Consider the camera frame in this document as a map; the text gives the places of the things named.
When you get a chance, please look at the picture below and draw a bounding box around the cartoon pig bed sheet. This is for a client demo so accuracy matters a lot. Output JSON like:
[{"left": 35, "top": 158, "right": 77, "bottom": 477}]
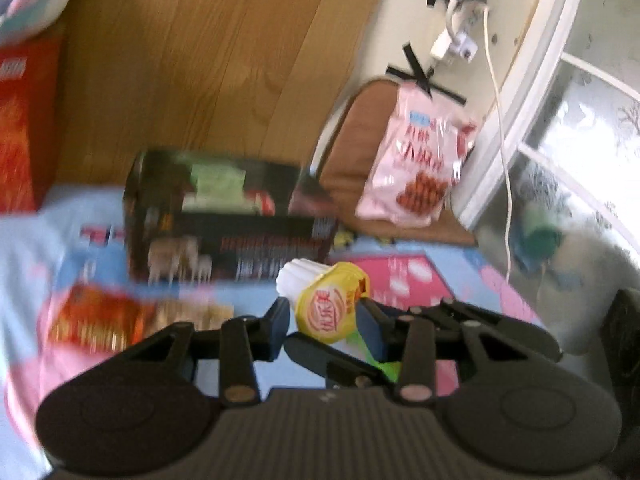
[{"left": 1, "top": 186, "right": 537, "bottom": 479}]

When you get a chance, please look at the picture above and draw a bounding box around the yellow clear biscuit packet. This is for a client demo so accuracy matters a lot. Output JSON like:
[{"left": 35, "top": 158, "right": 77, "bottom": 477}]
[{"left": 146, "top": 299, "right": 234, "bottom": 334}]

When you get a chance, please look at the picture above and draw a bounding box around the white window frame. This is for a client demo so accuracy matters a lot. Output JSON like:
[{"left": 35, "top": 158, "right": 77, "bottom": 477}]
[{"left": 452, "top": 0, "right": 639, "bottom": 228}]

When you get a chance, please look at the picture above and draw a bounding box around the yellow milk tea cup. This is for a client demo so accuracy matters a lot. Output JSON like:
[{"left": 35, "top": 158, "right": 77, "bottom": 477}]
[{"left": 276, "top": 259, "right": 370, "bottom": 344}]

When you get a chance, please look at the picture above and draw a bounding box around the brown seat cushion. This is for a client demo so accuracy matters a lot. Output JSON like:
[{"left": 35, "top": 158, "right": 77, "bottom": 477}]
[{"left": 317, "top": 79, "right": 477, "bottom": 247}]

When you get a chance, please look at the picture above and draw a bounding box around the red gift bag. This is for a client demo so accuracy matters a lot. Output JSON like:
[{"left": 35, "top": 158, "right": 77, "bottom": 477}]
[{"left": 0, "top": 32, "right": 63, "bottom": 214}]

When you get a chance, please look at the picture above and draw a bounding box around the wooden headboard panel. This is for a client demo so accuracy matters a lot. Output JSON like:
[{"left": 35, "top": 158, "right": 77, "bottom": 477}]
[{"left": 58, "top": 0, "right": 378, "bottom": 184}]

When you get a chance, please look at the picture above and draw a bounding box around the pale green snack packet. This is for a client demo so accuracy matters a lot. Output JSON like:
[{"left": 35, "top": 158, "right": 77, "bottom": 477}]
[{"left": 182, "top": 162, "right": 258, "bottom": 214}]

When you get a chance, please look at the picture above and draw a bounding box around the red snack packet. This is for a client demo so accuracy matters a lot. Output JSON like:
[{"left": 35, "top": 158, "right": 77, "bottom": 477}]
[{"left": 48, "top": 284, "right": 154, "bottom": 352}]

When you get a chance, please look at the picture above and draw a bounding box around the white power adapter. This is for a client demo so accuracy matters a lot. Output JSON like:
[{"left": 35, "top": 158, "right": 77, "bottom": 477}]
[{"left": 430, "top": 29, "right": 478, "bottom": 64}]

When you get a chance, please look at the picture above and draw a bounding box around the pink twisted-dough snack bag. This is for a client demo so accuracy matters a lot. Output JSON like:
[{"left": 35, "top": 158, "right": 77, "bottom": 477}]
[{"left": 355, "top": 82, "right": 478, "bottom": 229}]

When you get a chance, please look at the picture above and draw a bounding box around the black sheep-print cardboard box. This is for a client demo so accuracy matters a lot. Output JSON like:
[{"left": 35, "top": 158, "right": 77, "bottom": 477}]
[{"left": 122, "top": 148, "right": 337, "bottom": 285}]

